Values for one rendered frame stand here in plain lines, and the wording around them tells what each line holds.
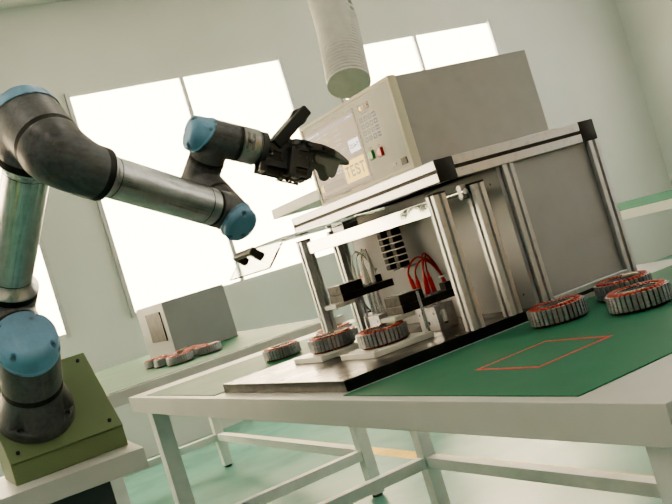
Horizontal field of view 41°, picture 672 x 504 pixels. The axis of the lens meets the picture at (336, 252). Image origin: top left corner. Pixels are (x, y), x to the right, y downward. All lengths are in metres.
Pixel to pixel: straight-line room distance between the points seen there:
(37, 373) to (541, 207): 1.06
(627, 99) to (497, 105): 7.53
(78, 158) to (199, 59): 5.65
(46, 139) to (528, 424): 0.89
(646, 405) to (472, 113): 1.12
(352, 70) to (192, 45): 4.02
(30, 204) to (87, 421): 0.47
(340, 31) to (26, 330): 1.96
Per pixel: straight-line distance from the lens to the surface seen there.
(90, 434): 1.90
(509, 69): 2.13
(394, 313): 1.96
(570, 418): 1.13
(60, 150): 1.57
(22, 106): 1.65
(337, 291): 2.15
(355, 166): 2.10
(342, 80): 3.31
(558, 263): 1.97
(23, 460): 1.88
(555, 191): 1.99
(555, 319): 1.72
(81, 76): 6.89
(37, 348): 1.76
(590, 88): 9.28
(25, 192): 1.72
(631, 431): 1.07
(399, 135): 1.93
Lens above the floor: 1.00
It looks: level
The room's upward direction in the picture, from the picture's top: 17 degrees counter-clockwise
